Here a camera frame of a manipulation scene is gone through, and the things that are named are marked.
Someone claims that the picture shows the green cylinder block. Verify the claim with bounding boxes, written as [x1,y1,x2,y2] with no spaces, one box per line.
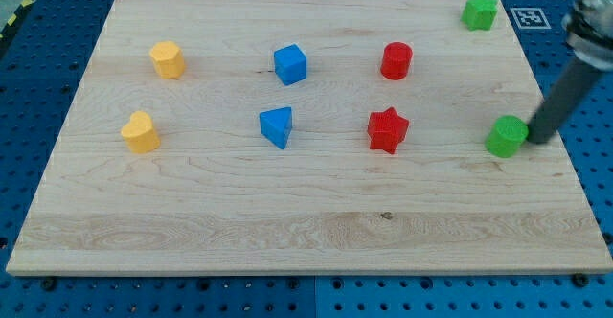
[485,115,529,158]

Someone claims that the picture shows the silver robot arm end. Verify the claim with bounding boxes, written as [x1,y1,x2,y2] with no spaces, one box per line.
[562,0,612,72]

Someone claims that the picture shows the blue triangle block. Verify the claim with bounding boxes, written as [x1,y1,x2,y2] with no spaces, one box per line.
[259,107,292,149]

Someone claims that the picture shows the red star block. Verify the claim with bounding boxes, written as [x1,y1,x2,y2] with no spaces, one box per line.
[367,107,410,154]

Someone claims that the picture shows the blue cube block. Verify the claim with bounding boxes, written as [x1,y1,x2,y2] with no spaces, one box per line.
[273,44,307,85]

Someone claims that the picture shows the wooden board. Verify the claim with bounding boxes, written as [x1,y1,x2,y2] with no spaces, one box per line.
[7,0,612,277]

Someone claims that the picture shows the red cylinder block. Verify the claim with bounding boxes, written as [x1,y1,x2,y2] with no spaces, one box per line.
[380,42,413,80]

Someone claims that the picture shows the yellow hexagon block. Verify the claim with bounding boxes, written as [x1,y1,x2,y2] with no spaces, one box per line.
[149,41,186,80]

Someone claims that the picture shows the yellow heart block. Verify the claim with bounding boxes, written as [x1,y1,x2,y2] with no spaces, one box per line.
[121,111,161,154]

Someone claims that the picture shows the white fiducial marker tag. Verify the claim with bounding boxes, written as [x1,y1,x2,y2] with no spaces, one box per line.
[511,7,551,30]

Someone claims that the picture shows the grey pusher rod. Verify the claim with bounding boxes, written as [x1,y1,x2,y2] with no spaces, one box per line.
[527,57,604,144]

